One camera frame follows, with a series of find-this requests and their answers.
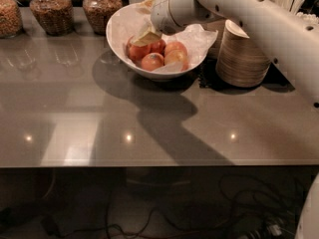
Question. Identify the front stack of paper bowls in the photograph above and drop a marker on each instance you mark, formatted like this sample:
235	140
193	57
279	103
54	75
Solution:
240	62

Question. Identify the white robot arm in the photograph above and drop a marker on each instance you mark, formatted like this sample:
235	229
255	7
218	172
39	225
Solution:
290	43

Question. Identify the left glass jar of grains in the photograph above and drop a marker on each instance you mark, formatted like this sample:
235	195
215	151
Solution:
10	18

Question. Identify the right glass jar of grains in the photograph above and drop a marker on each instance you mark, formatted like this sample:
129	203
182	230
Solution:
98	13

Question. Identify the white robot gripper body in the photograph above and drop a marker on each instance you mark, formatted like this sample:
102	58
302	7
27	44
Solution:
161	13

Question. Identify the middle glass jar of grains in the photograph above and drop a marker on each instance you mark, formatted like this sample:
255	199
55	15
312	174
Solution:
54	16

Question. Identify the orange apple front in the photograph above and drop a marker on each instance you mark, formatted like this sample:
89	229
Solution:
152	61

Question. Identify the black mat under bowls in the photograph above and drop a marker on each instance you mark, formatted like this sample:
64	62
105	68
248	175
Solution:
274	80

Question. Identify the yellow-red apple front right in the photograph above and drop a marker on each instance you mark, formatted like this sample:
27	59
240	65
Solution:
177	56

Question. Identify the glass jar of grains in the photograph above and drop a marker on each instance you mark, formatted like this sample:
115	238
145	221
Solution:
54	16
10	18
98	13

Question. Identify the large red apple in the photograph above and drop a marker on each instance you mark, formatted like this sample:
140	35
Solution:
136	53

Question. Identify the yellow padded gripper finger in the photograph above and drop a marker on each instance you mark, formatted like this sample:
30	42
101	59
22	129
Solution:
147	5
145	34

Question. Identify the white ceramic bowl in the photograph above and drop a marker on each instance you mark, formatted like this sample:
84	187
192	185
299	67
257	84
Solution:
120	34

